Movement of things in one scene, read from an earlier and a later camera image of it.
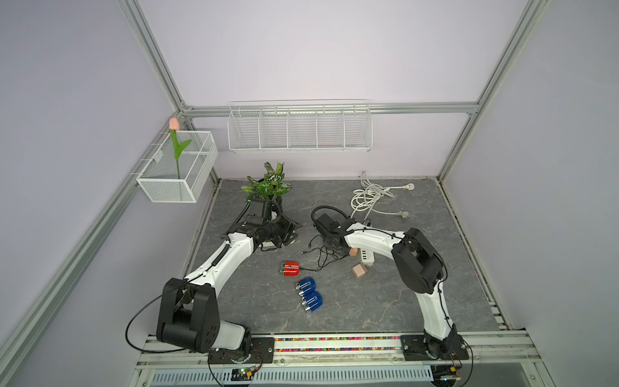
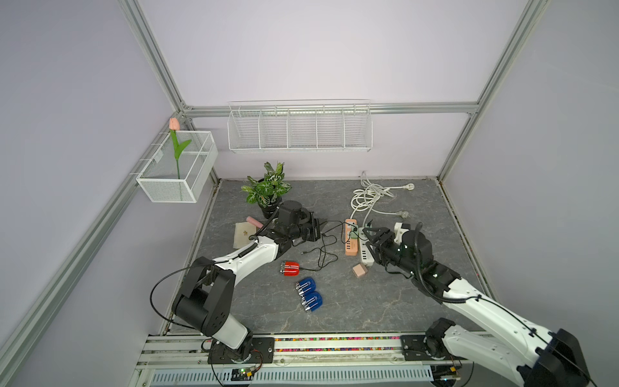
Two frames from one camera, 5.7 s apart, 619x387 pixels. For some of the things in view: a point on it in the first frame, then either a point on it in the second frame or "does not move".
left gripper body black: x=278 y=231 → x=307 y=228
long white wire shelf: x=301 y=126 does not move
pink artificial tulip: x=174 y=126 does not move
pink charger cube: x=359 y=270 does not move
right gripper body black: x=327 y=246 → x=388 y=251
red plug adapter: x=292 y=268 does not move
